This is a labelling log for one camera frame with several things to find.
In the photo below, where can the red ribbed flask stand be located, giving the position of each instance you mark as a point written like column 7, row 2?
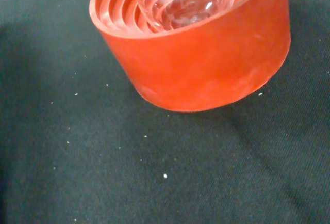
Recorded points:
column 193, row 74

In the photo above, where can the black bench cloth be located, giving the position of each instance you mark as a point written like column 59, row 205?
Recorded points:
column 129, row 169

